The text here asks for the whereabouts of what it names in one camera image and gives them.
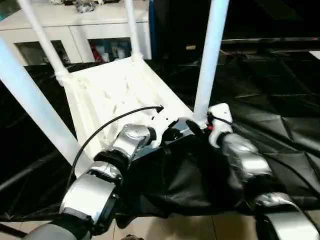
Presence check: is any white plastic table leg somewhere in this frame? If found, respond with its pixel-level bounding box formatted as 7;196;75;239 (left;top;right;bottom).
0;36;86;176
124;0;145;62
193;0;230;126
17;0;71;81

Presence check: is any white plastic table top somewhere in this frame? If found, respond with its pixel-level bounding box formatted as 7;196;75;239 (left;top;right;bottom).
55;55;198;177

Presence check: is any black mat cloth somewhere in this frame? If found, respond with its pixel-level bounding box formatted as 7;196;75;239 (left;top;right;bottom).
0;51;320;230

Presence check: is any blue white printed mug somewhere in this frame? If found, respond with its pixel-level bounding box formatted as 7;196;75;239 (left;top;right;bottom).
112;44;125;61

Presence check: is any dark blue vertical panel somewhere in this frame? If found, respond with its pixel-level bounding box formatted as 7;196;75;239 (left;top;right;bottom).
149;0;158;60

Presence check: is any red bottle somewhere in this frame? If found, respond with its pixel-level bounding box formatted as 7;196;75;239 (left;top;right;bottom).
91;44;101;62

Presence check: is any black backdrop cloth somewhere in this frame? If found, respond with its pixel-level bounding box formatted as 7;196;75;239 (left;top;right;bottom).
154;0;320;60

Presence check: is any white glass-door cabinet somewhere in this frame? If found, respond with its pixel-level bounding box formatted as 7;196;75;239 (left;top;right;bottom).
0;0;153;66

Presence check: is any silver bowl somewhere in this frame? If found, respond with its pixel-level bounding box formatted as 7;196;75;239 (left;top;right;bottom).
74;0;97;13

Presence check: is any black table stand leg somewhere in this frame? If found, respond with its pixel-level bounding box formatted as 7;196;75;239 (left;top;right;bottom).
0;222;28;238

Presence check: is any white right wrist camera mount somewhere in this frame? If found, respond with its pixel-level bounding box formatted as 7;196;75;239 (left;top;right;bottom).
206;102;234;147

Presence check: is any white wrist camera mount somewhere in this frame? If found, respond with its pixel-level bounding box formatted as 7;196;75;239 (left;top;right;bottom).
147;107;181;148
206;102;234;147

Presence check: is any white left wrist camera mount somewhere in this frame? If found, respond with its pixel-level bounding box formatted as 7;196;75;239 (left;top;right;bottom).
147;107;181;148

